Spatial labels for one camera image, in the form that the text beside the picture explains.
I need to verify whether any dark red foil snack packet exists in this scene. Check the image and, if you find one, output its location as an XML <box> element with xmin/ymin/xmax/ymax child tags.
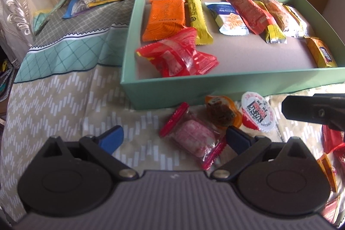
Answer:
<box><xmin>322</xmin><ymin>125</ymin><xmax>344</xmax><ymax>169</ymax></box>

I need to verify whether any yellow orange monkey snack packet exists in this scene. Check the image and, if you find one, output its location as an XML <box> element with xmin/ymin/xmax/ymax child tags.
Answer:
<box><xmin>317</xmin><ymin>153</ymin><xmax>337</xmax><ymax>193</ymax></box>

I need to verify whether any pink candy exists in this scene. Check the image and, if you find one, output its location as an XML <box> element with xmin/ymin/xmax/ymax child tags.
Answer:
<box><xmin>159</xmin><ymin>102</ymin><xmax>226</xmax><ymax>171</ymax></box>

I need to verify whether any green gold snack bar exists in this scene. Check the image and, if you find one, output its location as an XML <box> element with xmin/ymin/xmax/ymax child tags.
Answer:
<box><xmin>254</xmin><ymin>1</ymin><xmax>287</xmax><ymax>44</ymax></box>

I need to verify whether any clear brown pastry bar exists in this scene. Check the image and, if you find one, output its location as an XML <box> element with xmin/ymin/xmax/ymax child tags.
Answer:
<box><xmin>254</xmin><ymin>0</ymin><xmax>303</xmax><ymax>38</ymax></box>

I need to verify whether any red green label snack packet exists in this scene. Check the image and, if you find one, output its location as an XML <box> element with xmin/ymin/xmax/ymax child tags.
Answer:
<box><xmin>227</xmin><ymin>0</ymin><xmax>276</xmax><ymax>35</ymax></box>

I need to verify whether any red crinkled snack packet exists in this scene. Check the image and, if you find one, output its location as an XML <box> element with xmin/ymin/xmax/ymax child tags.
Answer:
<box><xmin>136</xmin><ymin>27</ymin><xmax>219</xmax><ymax>78</ymax></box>

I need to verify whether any yellow long snack bar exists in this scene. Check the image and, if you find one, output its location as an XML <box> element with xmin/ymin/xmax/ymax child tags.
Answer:
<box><xmin>187</xmin><ymin>0</ymin><xmax>213</xmax><ymax>45</ymax></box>

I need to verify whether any blue white cracker packet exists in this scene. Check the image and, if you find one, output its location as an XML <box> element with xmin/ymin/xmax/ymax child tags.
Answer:
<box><xmin>205</xmin><ymin>2</ymin><xmax>249</xmax><ymax>36</ymax></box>

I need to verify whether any white lidded jelly cup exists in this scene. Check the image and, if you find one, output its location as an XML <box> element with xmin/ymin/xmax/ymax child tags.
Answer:
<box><xmin>241</xmin><ymin>92</ymin><xmax>275</xmax><ymax>132</ymax></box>

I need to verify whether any orange wrapped dried fruit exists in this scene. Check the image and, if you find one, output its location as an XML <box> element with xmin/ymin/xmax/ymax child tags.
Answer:
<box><xmin>205</xmin><ymin>95</ymin><xmax>242</xmax><ymax>129</ymax></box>

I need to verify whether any mint green cardboard box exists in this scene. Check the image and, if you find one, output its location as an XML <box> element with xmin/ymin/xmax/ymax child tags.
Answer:
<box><xmin>121</xmin><ymin>0</ymin><xmax>344</xmax><ymax>110</ymax></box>

